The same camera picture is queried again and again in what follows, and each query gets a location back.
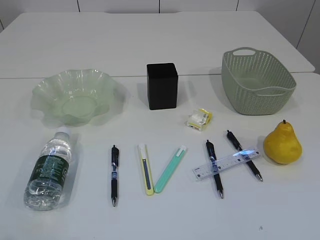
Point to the black pen left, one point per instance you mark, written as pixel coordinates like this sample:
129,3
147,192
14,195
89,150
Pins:
114,174

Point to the green plastic woven basket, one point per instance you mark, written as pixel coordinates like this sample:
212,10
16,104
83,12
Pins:
255,82

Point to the mint green utility knife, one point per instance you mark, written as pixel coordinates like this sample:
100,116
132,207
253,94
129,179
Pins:
170,169

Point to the black pen middle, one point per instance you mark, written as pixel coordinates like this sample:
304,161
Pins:
212,157

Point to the black pen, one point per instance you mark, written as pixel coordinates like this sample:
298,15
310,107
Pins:
231,137
212,157
114,174

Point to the clear plastic ruler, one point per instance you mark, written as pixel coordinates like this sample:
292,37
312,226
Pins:
205,171

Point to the black pen right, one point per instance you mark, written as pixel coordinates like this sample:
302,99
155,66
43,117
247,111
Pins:
231,137

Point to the black square pen holder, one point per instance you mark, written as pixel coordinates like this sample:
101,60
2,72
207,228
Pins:
162,86

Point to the clear plastic water bottle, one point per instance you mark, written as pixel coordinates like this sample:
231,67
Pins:
45,186

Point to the yellow pear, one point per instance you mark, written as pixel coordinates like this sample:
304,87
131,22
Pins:
282,144

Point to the yellow utility knife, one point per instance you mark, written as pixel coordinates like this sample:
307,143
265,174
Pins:
146,170

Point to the green wavy glass plate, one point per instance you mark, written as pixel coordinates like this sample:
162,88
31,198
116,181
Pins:
73,97

